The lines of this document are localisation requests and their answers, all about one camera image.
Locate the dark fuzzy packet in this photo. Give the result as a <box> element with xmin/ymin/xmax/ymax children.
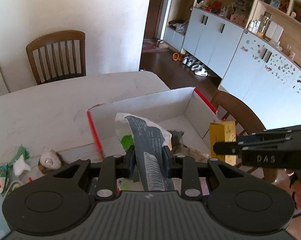
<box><xmin>169</xmin><ymin>130</ymin><xmax>184</xmax><ymax>148</ymax></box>

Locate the dark grey and white pouch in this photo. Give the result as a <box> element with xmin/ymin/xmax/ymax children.
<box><xmin>115</xmin><ymin>113</ymin><xmax>175</xmax><ymax>191</ymax></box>

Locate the right hand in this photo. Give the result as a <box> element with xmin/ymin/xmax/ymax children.
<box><xmin>286</xmin><ymin>169</ymin><xmax>301</xmax><ymax>211</ymax></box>

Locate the brown crumpled bag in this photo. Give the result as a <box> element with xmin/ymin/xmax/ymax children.
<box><xmin>172</xmin><ymin>142</ymin><xmax>211</xmax><ymax>163</ymax></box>

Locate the red and white cardboard box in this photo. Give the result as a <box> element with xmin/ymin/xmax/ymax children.
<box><xmin>87</xmin><ymin>87</ymin><xmax>218</xmax><ymax>158</ymax></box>

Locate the white furry plush toy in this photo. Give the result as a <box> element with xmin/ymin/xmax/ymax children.
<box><xmin>38</xmin><ymin>150</ymin><xmax>67</xmax><ymax>174</ymax></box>

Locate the wooden chair at right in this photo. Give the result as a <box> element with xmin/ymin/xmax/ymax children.
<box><xmin>211</xmin><ymin>90</ymin><xmax>279</xmax><ymax>183</ymax></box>

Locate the wooden chair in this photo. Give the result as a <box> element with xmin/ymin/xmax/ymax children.
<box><xmin>26</xmin><ymin>30</ymin><xmax>86</xmax><ymax>85</ymax></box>
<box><xmin>211</xmin><ymin>90</ymin><xmax>279</xmax><ymax>183</ymax></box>

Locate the white plastic wrapper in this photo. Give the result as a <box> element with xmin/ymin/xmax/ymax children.
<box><xmin>13</xmin><ymin>145</ymin><xmax>31</xmax><ymax>177</ymax></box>

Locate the grey oval case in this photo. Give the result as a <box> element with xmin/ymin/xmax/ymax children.
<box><xmin>4</xmin><ymin>177</ymin><xmax>24</xmax><ymax>198</ymax></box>

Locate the zongzi-shaped plush sachet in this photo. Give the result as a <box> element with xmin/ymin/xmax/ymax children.
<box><xmin>0</xmin><ymin>164</ymin><xmax>10</xmax><ymax>196</ymax></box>

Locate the wooden chair at far side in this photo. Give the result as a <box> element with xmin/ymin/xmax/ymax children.
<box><xmin>26</xmin><ymin>30</ymin><xmax>86</xmax><ymax>85</ymax></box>

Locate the red door mat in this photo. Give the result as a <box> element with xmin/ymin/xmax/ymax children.
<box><xmin>142</xmin><ymin>38</ymin><xmax>169</xmax><ymax>53</ymax></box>

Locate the brown door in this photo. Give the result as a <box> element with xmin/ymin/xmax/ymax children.
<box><xmin>143</xmin><ymin>0</ymin><xmax>164</xmax><ymax>39</ymax></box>

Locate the white wall cabinet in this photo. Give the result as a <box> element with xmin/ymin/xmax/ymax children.
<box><xmin>163</xmin><ymin>0</ymin><xmax>301</xmax><ymax>128</ymax></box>

